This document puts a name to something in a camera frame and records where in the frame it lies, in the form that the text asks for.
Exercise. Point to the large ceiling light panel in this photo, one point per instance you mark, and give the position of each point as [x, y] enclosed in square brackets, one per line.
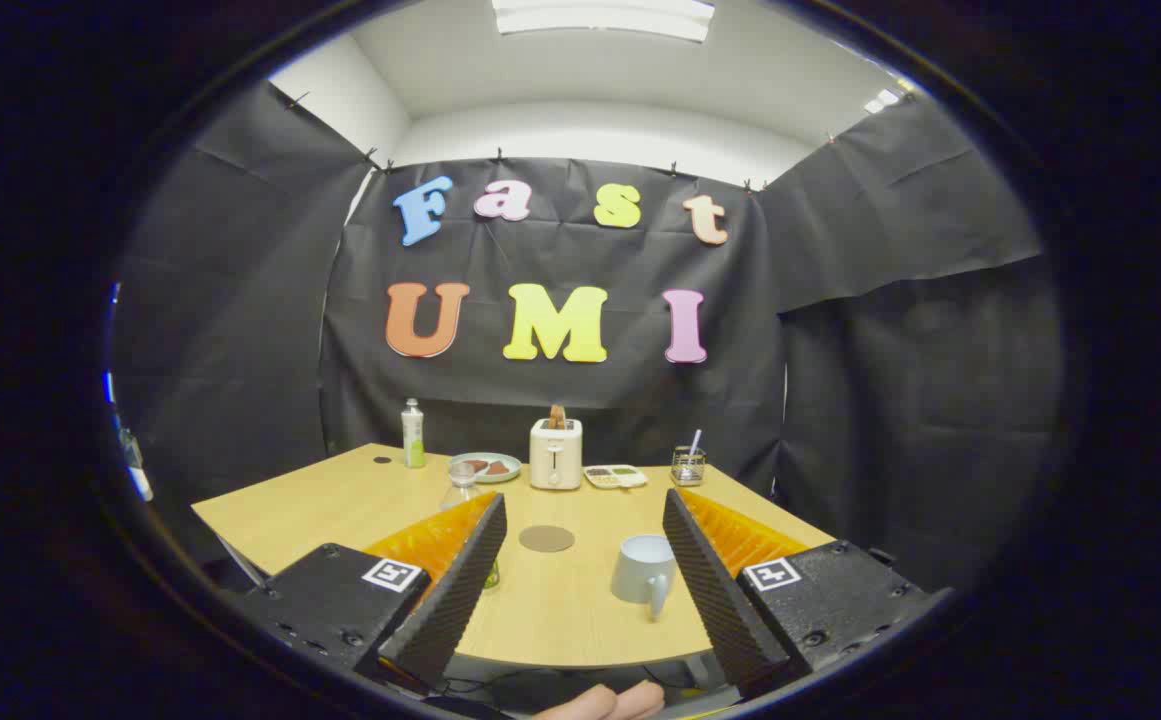
[600, 18]

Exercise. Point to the small ceiling light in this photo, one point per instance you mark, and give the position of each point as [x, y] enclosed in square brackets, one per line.
[883, 100]

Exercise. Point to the pale straw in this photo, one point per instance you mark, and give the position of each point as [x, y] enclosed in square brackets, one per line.
[695, 440]

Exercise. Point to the pale green plate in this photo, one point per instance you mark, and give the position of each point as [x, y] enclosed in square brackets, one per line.
[510, 470]

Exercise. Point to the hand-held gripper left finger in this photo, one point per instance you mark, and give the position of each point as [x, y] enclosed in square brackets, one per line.
[460, 590]

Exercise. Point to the black backdrop cloth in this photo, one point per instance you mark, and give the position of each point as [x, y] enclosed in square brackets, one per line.
[240, 300]

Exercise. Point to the black chair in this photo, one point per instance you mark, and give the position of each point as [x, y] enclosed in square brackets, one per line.
[882, 556]

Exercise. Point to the small white green bottle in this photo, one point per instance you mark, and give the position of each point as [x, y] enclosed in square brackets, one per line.
[413, 440]

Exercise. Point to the pale blue cup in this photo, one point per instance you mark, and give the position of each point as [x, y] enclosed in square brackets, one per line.
[640, 575]

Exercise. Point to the clear juice bottle green label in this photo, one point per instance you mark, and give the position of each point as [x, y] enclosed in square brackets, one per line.
[460, 487]

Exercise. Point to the wooden table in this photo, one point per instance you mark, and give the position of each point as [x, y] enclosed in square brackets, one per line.
[560, 620]

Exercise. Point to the round brown coaster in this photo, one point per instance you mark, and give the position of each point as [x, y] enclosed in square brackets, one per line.
[546, 539]

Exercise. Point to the brown bread slice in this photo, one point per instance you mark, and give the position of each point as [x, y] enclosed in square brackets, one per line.
[557, 416]

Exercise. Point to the brown food pieces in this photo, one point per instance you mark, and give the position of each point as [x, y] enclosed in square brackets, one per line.
[492, 467]

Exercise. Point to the white toaster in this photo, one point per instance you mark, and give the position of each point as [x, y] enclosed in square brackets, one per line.
[555, 460]

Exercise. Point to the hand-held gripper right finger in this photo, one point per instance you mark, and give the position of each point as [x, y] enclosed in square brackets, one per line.
[715, 590]

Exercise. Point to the white divided tray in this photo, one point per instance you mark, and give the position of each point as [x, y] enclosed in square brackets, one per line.
[615, 477]

